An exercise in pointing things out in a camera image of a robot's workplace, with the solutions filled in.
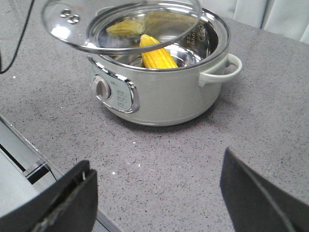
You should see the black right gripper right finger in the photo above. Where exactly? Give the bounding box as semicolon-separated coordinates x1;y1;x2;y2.
220;148;309;232

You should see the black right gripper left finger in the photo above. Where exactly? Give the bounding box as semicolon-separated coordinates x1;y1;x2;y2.
0;160;98;232

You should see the yellow corn cob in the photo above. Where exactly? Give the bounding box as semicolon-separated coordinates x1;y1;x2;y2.
140;34;178;69

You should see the glass pot lid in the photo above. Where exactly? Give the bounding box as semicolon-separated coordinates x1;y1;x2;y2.
42;0;201;56

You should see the pale green electric pot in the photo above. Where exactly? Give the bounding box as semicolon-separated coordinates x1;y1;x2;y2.
87;9;242;126

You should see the white curtain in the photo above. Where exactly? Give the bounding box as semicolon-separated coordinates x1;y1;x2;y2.
200;0;309;44

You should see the black cable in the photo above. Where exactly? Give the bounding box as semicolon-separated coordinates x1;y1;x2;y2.
0;0;35;74

